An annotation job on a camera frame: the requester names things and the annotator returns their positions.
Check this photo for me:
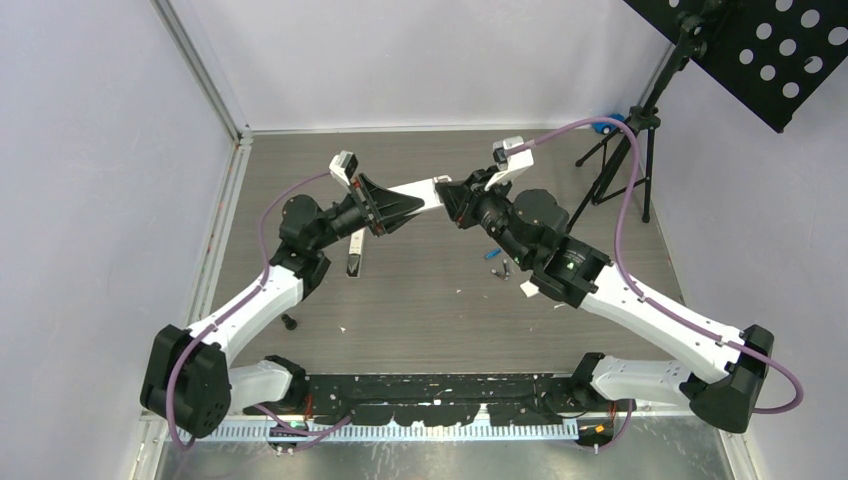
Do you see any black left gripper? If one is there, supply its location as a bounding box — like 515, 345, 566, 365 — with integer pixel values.
311, 174, 425, 252

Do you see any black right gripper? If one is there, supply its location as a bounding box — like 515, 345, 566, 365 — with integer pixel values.
437, 164, 533, 267

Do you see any white remote control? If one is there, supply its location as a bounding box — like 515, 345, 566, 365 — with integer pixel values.
389, 175, 452, 216

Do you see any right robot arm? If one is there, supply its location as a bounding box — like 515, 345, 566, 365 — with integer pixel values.
435, 170, 774, 433

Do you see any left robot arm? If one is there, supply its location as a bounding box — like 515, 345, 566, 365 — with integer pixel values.
140, 175, 444, 449

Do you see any white rectangular box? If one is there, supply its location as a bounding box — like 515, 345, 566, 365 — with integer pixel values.
346, 229, 365, 278

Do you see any white battery cover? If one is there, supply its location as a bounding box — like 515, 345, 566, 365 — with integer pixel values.
520, 281, 540, 298

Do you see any small black knob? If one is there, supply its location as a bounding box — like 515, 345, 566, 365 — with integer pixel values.
281, 314, 298, 331

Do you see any blue toy car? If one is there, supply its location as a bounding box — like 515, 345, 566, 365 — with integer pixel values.
591, 113, 625, 135

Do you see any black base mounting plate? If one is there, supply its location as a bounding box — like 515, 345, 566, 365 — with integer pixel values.
264, 373, 628, 427

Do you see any black tripod stand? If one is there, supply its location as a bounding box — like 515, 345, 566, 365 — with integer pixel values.
568, 13, 705, 229

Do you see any black perforated music stand tray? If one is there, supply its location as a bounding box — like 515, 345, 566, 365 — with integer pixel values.
628, 1, 847, 133

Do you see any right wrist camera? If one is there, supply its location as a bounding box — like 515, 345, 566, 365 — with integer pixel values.
485, 136, 534, 191

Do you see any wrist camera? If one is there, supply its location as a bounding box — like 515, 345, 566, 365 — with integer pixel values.
329, 150, 358, 189
485, 136, 534, 191

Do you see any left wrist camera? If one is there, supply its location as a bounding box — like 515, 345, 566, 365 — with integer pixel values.
329, 150, 358, 189

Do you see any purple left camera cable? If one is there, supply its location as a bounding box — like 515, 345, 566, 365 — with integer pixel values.
165, 172, 333, 446

